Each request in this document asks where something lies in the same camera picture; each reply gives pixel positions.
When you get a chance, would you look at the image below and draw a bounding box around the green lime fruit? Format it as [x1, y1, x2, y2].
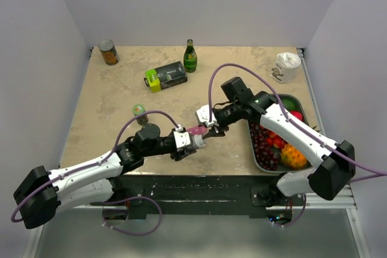
[281, 98, 298, 112]

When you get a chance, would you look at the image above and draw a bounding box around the aluminium frame rail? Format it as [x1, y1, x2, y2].
[72, 182, 357, 210]

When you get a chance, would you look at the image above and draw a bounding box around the tin can fruit label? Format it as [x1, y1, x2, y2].
[98, 39, 120, 65]

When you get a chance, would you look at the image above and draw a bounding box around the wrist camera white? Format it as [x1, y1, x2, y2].
[195, 105, 218, 128]
[172, 124, 191, 150]

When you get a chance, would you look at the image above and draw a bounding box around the green lid small jar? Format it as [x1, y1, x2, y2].
[132, 104, 148, 126]

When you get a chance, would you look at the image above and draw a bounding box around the green glass bottle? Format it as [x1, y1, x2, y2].
[183, 39, 198, 73]

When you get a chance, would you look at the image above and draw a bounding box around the red grape bunch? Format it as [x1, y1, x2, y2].
[249, 122, 279, 171]

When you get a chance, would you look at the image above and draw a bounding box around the red round fruit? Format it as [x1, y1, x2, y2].
[290, 111, 304, 121]

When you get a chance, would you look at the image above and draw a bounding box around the grey fruit tray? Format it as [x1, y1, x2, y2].
[243, 93, 313, 175]

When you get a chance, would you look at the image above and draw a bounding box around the red apples cluster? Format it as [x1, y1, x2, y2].
[265, 131, 287, 149]

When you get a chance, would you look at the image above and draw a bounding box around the green black product box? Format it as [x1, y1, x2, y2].
[143, 61, 188, 92]

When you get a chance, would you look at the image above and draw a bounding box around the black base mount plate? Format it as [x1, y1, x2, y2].
[104, 175, 302, 219]

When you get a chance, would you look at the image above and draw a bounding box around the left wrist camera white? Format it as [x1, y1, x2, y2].
[172, 124, 191, 150]

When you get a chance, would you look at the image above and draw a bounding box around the pink weekly pill organizer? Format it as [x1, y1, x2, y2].
[186, 126, 209, 135]

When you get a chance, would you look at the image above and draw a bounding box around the yellow orange dragon fruit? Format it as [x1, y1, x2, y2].
[280, 144, 308, 170]

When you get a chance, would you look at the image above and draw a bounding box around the white paper bag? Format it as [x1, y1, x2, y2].
[270, 52, 301, 83]

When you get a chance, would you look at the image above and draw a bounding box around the grey pill bottle white cap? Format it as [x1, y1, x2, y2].
[190, 135, 206, 150]

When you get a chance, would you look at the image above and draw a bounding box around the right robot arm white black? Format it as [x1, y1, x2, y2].
[196, 77, 356, 205]

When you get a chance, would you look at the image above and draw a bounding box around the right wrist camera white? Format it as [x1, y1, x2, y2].
[195, 105, 218, 128]

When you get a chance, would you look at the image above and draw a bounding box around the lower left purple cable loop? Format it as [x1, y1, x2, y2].
[102, 195, 163, 236]

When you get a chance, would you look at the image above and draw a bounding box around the purple cable loop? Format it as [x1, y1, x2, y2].
[102, 195, 163, 236]
[272, 193, 308, 228]

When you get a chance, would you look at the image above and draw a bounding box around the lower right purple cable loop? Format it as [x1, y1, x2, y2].
[272, 193, 308, 228]

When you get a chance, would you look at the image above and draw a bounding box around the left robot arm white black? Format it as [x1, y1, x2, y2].
[11, 124, 205, 230]

